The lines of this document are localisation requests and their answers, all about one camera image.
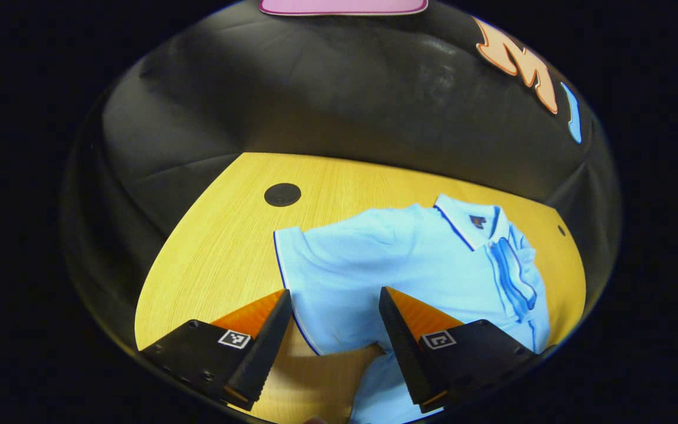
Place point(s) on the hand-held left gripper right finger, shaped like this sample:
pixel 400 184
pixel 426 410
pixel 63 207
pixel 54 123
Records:
pixel 404 353

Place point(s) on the large black round table cap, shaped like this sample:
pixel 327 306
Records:
pixel 282 194

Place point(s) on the light blue T-shirt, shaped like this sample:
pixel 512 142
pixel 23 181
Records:
pixel 374 259

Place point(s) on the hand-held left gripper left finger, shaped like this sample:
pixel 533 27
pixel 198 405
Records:
pixel 262 359

